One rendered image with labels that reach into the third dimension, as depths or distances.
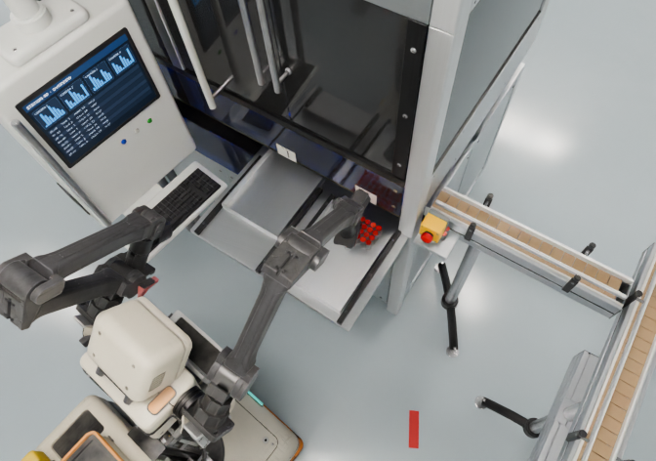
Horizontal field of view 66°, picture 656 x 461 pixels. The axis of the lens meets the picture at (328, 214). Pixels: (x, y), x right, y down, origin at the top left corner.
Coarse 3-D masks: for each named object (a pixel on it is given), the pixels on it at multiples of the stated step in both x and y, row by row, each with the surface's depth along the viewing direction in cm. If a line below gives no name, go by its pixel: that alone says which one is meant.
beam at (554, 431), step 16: (576, 368) 188; (592, 368) 188; (576, 384) 187; (560, 400) 186; (576, 400) 183; (560, 416) 181; (544, 432) 184; (560, 432) 178; (544, 448) 176; (560, 448) 176
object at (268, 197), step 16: (272, 160) 200; (288, 160) 200; (256, 176) 197; (272, 176) 197; (288, 176) 196; (304, 176) 196; (320, 176) 196; (240, 192) 194; (256, 192) 194; (272, 192) 193; (288, 192) 193; (304, 192) 192; (224, 208) 191; (240, 208) 191; (256, 208) 190; (272, 208) 190; (288, 208) 189; (256, 224) 183; (272, 224) 187; (288, 224) 184
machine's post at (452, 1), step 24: (456, 0) 94; (432, 24) 101; (456, 24) 98; (432, 48) 106; (456, 48) 106; (432, 72) 111; (432, 96) 117; (432, 120) 124; (432, 144) 132; (408, 168) 146; (432, 168) 149; (408, 192) 157; (408, 216) 169; (408, 240) 183; (408, 264) 204
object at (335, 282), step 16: (384, 240) 181; (336, 256) 179; (352, 256) 179; (368, 256) 178; (320, 272) 176; (336, 272) 176; (352, 272) 176; (304, 288) 171; (320, 288) 173; (336, 288) 173; (352, 288) 173; (336, 304) 170
